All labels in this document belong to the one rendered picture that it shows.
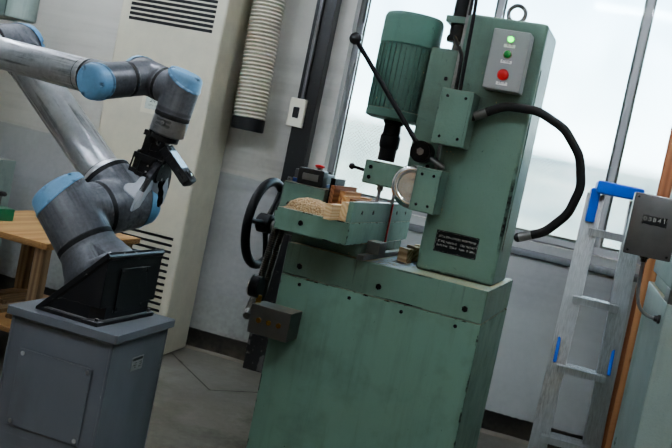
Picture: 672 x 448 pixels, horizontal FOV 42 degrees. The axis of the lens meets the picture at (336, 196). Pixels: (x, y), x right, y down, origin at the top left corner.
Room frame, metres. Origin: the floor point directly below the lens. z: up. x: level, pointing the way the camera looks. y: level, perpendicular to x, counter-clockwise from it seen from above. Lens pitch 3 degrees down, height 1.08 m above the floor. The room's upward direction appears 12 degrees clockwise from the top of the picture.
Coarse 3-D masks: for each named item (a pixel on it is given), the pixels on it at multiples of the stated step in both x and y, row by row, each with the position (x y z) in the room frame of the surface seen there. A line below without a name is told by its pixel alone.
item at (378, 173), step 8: (368, 160) 2.59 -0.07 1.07; (368, 168) 2.58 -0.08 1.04; (376, 168) 2.58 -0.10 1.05; (384, 168) 2.57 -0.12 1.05; (392, 168) 2.56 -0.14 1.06; (400, 168) 2.55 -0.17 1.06; (368, 176) 2.58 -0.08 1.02; (376, 176) 2.57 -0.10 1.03; (384, 176) 2.57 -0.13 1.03; (392, 176) 2.56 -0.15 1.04; (376, 184) 2.57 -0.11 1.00; (384, 184) 2.56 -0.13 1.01
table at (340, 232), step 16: (288, 208) 2.33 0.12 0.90; (288, 224) 2.32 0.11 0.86; (304, 224) 2.31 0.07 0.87; (320, 224) 2.29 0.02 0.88; (336, 224) 2.28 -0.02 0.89; (352, 224) 2.28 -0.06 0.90; (368, 224) 2.41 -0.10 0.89; (384, 224) 2.56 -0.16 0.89; (400, 224) 2.73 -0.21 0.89; (336, 240) 2.27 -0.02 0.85; (352, 240) 2.31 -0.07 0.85
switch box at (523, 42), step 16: (496, 32) 2.35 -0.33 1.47; (512, 32) 2.34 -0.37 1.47; (496, 48) 2.35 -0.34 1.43; (512, 48) 2.33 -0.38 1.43; (528, 48) 2.32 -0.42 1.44; (496, 64) 2.34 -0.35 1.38; (512, 64) 2.33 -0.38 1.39; (528, 64) 2.37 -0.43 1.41; (496, 80) 2.34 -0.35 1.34; (512, 80) 2.33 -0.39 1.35
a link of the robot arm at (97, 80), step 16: (0, 48) 2.33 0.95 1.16; (16, 48) 2.30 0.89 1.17; (32, 48) 2.28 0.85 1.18; (0, 64) 2.34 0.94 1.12; (16, 64) 2.29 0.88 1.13; (32, 64) 2.25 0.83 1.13; (48, 64) 2.22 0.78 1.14; (64, 64) 2.19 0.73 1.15; (80, 64) 2.16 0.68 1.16; (96, 64) 2.11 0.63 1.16; (112, 64) 2.15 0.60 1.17; (128, 64) 2.18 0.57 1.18; (48, 80) 2.24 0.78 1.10; (64, 80) 2.19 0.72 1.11; (80, 80) 2.13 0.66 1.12; (96, 80) 2.10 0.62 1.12; (112, 80) 2.12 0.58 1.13; (128, 80) 2.16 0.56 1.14; (96, 96) 2.11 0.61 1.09; (112, 96) 2.15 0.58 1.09; (128, 96) 2.20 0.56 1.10
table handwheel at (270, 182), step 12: (264, 180) 2.67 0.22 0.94; (276, 180) 2.71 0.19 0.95; (264, 192) 2.63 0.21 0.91; (252, 204) 2.59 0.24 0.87; (276, 204) 2.75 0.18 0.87; (252, 216) 2.59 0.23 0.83; (264, 216) 2.70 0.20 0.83; (264, 228) 2.69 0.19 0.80; (264, 240) 2.73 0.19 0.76; (264, 252) 2.75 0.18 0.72; (252, 264) 2.66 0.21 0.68
